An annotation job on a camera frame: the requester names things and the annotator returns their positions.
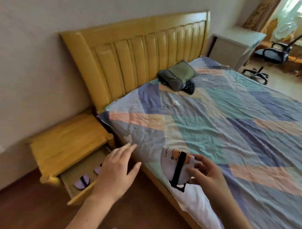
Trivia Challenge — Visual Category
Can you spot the person's left hand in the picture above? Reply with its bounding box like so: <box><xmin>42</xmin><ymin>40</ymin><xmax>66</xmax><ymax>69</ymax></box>
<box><xmin>92</xmin><ymin>143</ymin><xmax>142</xmax><ymax>201</ymax></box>

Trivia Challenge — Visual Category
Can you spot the dark patterned cloth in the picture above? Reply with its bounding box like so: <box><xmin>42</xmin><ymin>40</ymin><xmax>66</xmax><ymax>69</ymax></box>
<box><xmin>181</xmin><ymin>80</ymin><xmax>196</xmax><ymax>95</ymax></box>

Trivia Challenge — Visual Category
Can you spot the person's right forearm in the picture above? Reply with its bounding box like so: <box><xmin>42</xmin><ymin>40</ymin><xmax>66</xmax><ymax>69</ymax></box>
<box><xmin>207</xmin><ymin>186</ymin><xmax>253</xmax><ymax>229</ymax></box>

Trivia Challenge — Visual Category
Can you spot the white sheer curtain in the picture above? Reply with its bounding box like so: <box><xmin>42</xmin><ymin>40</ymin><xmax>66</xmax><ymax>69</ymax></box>
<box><xmin>269</xmin><ymin>0</ymin><xmax>302</xmax><ymax>43</ymax></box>

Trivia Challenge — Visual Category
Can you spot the green grey folded cloth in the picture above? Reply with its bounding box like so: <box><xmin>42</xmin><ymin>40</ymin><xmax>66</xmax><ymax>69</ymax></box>
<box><xmin>158</xmin><ymin>60</ymin><xmax>198</xmax><ymax>91</ymax></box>

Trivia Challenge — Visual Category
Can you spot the person's right hand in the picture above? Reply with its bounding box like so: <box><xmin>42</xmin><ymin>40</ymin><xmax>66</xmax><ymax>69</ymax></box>
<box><xmin>186</xmin><ymin>154</ymin><xmax>227</xmax><ymax>197</ymax></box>

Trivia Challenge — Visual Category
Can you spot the yellow padded headboard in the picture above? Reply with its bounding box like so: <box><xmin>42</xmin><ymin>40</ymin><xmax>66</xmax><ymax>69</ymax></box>
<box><xmin>59</xmin><ymin>10</ymin><xmax>211</xmax><ymax>114</ymax></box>

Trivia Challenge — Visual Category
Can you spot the yellow patterned curtain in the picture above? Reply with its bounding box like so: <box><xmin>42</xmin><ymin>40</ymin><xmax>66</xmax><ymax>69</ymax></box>
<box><xmin>243</xmin><ymin>0</ymin><xmax>282</xmax><ymax>31</ymax></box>

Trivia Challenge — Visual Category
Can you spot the white desk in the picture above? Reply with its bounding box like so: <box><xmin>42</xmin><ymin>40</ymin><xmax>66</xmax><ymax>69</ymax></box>
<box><xmin>210</xmin><ymin>26</ymin><xmax>267</xmax><ymax>72</ymax></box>

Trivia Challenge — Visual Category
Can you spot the white cartoon sleep mask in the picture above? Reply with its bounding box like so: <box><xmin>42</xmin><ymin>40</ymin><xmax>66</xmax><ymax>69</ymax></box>
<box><xmin>160</xmin><ymin>146</ymin><xmax>201</xmax><ymax>193</ymax></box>

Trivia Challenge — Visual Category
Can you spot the wooden nightstand drawer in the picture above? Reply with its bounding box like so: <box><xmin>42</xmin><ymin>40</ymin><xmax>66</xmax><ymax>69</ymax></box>
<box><xmin>59</xmin><ymin>146</ymin><xmax>114</xmax><ymax>206</ymax></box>

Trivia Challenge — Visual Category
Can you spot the black office chair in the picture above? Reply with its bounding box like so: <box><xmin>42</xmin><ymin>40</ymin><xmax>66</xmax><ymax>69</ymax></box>
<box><xmin>243</xmin><ymin>35</ymin><xmax>302</xmax><ymax>85</ymax></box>

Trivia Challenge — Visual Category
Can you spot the pastel patchwork bed sheet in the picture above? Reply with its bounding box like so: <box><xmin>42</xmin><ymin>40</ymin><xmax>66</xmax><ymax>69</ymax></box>
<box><xmin>97</xmin><ymin>56</ymin><xmax>302</xmax><ymax>229</ymax></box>

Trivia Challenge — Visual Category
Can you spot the yellow wooden nightstand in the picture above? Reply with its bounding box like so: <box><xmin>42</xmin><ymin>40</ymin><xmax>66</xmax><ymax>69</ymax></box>
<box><xmin>28</xmin><ymin>113</ymin><xmax>116</xmax><ymax>187</ymax></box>

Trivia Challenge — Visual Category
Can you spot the person's left forearm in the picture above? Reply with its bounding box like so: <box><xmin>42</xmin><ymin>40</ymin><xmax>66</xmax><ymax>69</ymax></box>
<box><xmin>63</xmin><ymin>189</ymin><xmax>123</xmax><ymax>229</ymax></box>

